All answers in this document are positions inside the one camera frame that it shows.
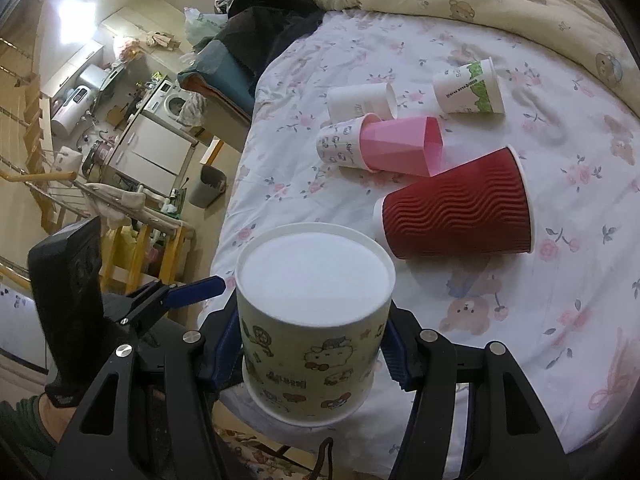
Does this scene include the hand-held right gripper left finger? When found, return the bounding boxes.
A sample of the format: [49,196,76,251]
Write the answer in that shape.
[46,294,247,480]

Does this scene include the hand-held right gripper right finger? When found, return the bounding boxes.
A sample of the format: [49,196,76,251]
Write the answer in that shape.
[377,299,604,480]

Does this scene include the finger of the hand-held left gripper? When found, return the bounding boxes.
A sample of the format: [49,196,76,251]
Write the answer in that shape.
[102,275,227,341]

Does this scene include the yellow cartoon print paper cup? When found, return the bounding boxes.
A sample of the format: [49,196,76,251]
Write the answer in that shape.
[234,223,396,428]

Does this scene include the person's left forearm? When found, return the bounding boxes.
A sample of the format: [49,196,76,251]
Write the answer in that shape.
[0,392,71,480]

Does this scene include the red ribbed paper cup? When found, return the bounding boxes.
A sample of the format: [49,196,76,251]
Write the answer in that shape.
[373,145,536,261]

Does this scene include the pink faceted plastic cup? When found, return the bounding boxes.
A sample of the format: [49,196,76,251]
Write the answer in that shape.
[361,116,444,178]

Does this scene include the white cartoon print paper cup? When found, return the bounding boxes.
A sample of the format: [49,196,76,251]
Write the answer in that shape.
[316,113,383,171]

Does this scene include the plain white paper cup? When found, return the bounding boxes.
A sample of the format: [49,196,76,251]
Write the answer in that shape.
[327,83,398,122]

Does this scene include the white green print paper cup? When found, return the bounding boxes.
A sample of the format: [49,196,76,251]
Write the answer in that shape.
[432,57,506,118]

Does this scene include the wooden stair railing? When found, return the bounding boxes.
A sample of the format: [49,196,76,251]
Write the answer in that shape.
[0,167,197,286]

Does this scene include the grey trash bin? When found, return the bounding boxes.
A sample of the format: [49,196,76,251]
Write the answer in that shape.
[190,165,227,209]

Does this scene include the white kitchen cabinet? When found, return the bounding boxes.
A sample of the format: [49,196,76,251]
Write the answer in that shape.
[107,110,197,191]

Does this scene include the floral bed sheet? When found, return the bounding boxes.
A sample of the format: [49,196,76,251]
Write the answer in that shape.
[197,7,640,480]

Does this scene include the white washing machine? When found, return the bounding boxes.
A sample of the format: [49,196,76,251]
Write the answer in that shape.
[145,77,201,128]

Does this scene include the white water heater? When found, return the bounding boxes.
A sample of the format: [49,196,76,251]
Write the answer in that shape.
[50,86,97,137]

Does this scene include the pile of dark clothes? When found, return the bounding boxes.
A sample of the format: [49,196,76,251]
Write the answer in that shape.
[177,0,331,121]

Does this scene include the white plastic bag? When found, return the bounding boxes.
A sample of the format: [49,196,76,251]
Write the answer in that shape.
[184,7,232,43]

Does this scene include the cream bear print duvet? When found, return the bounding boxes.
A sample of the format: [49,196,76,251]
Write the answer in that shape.
[311,0,640,126]

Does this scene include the black cable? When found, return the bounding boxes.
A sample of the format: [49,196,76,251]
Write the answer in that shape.
[306,437,335,480]

